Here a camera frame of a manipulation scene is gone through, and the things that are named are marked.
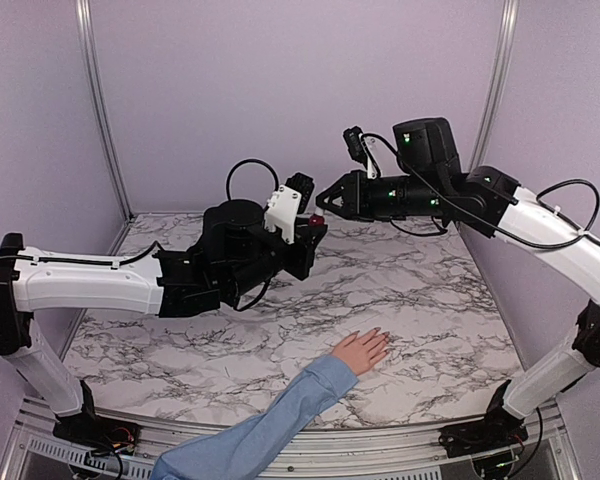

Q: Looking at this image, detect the front aluminium rail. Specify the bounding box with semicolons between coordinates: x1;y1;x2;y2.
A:
0;397;581;479

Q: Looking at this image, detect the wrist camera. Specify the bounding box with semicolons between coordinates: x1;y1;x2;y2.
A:
342;126;381;180
264;172;315;245

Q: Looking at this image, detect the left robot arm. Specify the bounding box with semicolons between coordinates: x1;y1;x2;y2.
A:
0;200;327;445

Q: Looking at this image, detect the mannequin hand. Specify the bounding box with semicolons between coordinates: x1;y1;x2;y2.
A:
330;328;389;376

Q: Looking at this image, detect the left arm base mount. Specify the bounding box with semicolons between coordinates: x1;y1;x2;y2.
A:
53;418;140;456

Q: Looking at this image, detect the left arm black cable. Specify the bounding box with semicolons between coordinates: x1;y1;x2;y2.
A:
224;158;282;206

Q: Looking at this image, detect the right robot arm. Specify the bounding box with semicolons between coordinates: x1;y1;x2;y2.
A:
316;117;600;448

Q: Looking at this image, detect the blue sleeved forearm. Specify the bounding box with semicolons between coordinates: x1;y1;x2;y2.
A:
151;355;358;479

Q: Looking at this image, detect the left aluminium frame post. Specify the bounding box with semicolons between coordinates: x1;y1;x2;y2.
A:
75;0;134;223

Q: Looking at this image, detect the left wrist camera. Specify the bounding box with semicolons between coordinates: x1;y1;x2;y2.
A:
264;172;315;245

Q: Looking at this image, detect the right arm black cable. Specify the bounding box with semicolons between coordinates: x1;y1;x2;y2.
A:
362;132;600;251

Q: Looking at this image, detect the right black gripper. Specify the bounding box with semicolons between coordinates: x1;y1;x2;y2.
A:
318;169;445;223

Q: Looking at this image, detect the right aluminium frame post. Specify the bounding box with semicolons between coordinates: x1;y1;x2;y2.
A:
470;0;520;169

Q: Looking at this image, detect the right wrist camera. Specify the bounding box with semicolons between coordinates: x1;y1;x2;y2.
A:
342;126;381;180

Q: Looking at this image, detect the red nail polish bottle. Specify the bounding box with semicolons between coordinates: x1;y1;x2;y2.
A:
309;208;325;226

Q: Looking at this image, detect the aluminium frame post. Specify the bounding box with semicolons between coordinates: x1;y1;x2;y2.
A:
75;0;134;223
470;0;520;169

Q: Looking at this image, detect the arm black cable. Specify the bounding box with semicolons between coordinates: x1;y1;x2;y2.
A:
224;158;282;206
362;132;600;251

